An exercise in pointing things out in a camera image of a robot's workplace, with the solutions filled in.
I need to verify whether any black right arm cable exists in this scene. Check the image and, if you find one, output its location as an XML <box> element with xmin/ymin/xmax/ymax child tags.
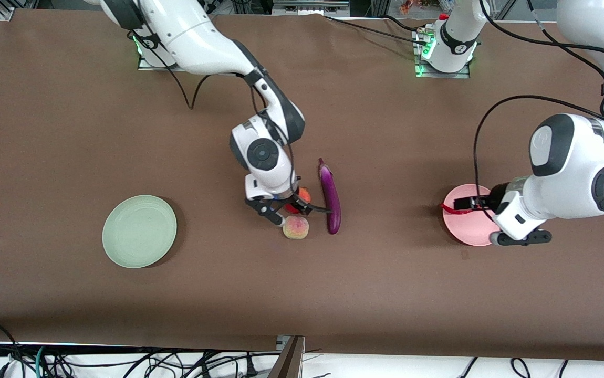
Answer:
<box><xmin>142</xmin><ymin>31</ymin><xmax>295</xmax><ymax>182</ymax></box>

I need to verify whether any pale green round plate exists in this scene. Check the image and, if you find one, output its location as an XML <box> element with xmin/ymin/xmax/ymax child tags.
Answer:
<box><xmin>102</xmin><ymin>195</ymin><xmax>178</xmax><ymax>269</ymax></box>

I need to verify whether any red pomegranate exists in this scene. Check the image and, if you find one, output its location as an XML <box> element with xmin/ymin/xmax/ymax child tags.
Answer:
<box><xmin>285</xmin><ymin>187</ymin><xmax>312</xmax><ymax>214</ymax></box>

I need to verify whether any pink yellow peach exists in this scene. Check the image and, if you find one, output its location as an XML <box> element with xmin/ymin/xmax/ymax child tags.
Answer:
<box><xmin>282</xmin><ymin>215</ymin><xmax>310</xmax><ymax>240</ymax></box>

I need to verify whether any long black tabletop cable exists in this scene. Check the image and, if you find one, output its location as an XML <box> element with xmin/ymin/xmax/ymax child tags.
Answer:
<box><xmin>325</xmin><ymin>15</ymin><xmax>429</xmax><ymax>45</ymax></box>

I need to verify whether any pink round plate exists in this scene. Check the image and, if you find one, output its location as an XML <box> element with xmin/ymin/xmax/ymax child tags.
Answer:
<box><xmin>441</xmin><ymin>183</ymin><xmax>503</xmax><ymax>247</ymax></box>

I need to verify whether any aluminium frame profile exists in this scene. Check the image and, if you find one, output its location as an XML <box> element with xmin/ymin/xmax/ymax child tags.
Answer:
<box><xmin>272</xmin><ymin>0</ymin><xmax>350</xmax><ymax>17</ymax></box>

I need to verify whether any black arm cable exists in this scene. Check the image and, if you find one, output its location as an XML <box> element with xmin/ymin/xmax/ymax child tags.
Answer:
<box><xmin>142</xmin><ymin>31</ymin><xmax>295</xmax><ymax>182</ymax></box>
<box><xmin>472</xmin><ymin>0</ymin><xmax>604</xmax><ymax>221</ymax></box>

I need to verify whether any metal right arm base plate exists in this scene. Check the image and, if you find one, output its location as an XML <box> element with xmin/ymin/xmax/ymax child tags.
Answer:
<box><xmin>137</xmin><ymin>37</ymin><xmax>187</xmax><ymax>72</ymax></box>

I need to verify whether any purple eggplant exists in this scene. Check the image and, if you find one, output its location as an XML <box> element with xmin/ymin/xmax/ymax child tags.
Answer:
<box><xmin>317</xmin><ymin>157</ymin><xmax>342</xmax><ymax>235</ymax></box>

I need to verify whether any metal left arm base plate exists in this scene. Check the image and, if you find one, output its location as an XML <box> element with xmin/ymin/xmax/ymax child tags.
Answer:
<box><xmin>413</xmin><ymin>29</ymin><xmax>471</xmax><ymax>80</ymax></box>

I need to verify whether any red chili pepper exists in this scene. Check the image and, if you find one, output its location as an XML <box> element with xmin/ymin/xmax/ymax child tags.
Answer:
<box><xmin>441</xmin><ymin>203</ymin><xmax>485</xmax><ymax>217</ymax></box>

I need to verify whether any brown table cover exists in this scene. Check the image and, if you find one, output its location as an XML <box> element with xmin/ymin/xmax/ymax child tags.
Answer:
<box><xmin>0</xmin><ymin>8</ymin><xmax>604</xmax><ymax>363</ymax></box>

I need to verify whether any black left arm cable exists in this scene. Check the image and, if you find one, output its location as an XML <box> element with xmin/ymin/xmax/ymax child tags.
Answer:
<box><xmin>472</xmin><ymin>0</ymin><xmax>604</xmax><ymax>221</ymax></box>

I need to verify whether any short black tabletop cable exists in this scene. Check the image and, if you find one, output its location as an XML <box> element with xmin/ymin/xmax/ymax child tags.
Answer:
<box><xmin>380</xmin><ymin>15</ymin><xmax>430</xmax><ymax>33</ymax></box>

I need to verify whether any dark metal post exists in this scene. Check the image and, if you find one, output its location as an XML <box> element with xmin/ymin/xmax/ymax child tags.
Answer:
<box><xmin>268</xmin><ymin>336</ymin><xmax>306</xmax><ymax>378</ymax></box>

